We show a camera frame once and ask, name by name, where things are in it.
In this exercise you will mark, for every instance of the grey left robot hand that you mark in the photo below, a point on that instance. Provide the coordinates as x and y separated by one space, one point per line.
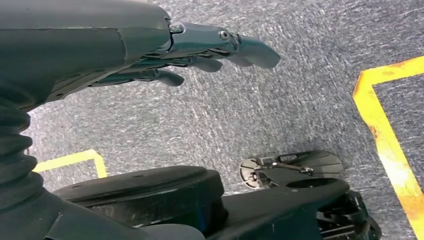
82 43

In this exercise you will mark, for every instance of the black robot leg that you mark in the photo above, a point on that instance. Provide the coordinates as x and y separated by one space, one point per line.
149 192

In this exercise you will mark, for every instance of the black robot foot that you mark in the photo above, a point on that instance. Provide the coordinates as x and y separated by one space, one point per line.
318 164

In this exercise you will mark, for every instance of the yellow floor tape square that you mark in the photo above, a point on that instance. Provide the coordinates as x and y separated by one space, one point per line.
389 149

